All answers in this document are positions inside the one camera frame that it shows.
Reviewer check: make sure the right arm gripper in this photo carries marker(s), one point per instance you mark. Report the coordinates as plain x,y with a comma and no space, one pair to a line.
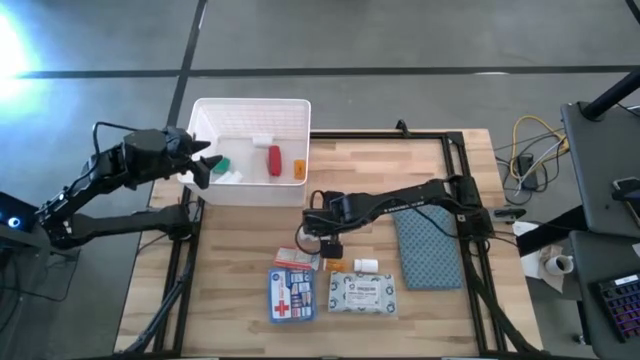
327,217

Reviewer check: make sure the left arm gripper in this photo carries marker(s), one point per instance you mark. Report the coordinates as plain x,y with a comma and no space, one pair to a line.
155,152

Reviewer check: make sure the green bandage roll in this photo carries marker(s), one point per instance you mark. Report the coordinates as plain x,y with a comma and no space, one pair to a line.
222,165

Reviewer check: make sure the red white bandage box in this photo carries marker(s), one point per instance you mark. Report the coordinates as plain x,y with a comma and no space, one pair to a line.
292,258

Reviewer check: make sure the white blue-printed wipes pack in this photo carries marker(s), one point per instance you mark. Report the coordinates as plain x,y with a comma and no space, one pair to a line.
362,292

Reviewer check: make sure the blue first aid kit box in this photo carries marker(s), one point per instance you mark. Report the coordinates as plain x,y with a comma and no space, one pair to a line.
291,295

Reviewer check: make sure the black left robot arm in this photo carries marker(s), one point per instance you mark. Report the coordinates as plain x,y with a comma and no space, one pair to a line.
100,222

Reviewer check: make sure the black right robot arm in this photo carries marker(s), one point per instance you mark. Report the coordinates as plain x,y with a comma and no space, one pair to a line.
400,202

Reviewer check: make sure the white perforated plastic basket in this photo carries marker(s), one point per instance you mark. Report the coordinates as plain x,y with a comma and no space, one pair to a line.
250,195

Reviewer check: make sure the blue patterned cloth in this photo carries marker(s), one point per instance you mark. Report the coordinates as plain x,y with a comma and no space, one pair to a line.
430,255

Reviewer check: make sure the black device with blue light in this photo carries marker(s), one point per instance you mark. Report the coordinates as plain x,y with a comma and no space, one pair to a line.
17,212

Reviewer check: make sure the crumpled paper napkin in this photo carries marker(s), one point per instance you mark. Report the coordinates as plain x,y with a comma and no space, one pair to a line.
532,265

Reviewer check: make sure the black power adapter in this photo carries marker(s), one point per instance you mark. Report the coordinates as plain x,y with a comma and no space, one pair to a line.
527,170

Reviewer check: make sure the white mug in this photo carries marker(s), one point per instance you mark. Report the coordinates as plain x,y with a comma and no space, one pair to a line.
559,265

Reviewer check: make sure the dark grey desk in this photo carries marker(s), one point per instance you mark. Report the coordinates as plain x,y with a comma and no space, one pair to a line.
590,320
595,170

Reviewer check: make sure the black keyboard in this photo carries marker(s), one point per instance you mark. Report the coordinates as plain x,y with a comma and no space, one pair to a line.
620,307

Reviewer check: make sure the black phone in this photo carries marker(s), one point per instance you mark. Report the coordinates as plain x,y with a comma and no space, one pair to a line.
627,189

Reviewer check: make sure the black pole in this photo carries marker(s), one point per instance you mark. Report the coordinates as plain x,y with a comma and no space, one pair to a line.
612,95

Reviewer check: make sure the black camera clamp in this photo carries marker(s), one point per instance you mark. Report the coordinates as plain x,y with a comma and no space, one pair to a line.
402,127

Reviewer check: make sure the black aluminium table frame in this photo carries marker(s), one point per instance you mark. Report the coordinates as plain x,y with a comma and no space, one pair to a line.
455,160

